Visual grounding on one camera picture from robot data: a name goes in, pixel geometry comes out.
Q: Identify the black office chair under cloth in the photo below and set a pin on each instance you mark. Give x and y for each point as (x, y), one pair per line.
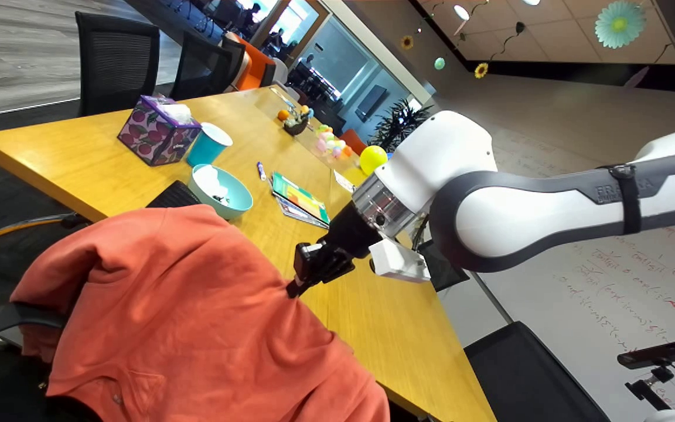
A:
(11, 344)

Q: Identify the black camera on tripod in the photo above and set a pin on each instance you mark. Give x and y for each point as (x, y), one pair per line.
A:
(659, 363)

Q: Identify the small black tray with items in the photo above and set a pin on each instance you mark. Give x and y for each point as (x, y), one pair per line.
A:
(293, 121)

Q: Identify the teal cup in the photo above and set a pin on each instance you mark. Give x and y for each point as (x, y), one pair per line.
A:
(210, 145)

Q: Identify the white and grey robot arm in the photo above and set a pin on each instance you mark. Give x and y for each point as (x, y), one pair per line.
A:
(482, 217)

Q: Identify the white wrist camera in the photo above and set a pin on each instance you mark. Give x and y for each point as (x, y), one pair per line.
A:
(393, 258)

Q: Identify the teal bowl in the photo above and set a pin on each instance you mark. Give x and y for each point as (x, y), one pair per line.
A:
(222, 190)

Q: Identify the yellow ball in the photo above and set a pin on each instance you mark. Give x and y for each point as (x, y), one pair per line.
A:
(371, 159)

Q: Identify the purple patterned tissue box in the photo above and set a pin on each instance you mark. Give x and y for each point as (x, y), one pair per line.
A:
(161, 129)

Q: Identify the black chair near right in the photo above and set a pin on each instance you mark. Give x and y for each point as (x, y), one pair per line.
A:
(525, 384)

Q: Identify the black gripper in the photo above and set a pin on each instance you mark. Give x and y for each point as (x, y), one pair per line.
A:
(334, 254)

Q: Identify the orange chair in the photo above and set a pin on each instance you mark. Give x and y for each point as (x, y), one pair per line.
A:
(258, 70)

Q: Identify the orange-red cloth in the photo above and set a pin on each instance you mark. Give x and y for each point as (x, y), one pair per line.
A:
(176, 317)

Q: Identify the black chair far left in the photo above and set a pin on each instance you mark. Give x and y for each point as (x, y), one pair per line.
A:
(118, 62)

